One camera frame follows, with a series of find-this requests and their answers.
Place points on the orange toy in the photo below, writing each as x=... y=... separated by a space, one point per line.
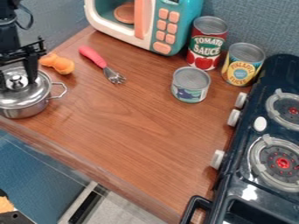
x=60 y=64

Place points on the yellow pineapple can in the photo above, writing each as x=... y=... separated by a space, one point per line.
x=241 y=68

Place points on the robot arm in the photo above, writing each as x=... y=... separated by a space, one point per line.
x=7 y=32

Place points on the toy microwave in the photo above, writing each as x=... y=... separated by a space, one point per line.
x=163 y=26

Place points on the silver pot lid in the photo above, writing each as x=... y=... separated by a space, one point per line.
x=23 y=93

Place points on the toy stove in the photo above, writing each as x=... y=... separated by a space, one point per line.
x=268 y=145

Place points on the blue green can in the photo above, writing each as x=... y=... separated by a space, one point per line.
x=190 y=87

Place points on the silver pot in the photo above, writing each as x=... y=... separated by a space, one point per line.
x=23 y=109

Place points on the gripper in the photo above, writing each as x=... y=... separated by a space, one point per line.
x=17 y=54

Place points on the red tomato sauce can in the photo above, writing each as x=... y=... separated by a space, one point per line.
x=206 y=46

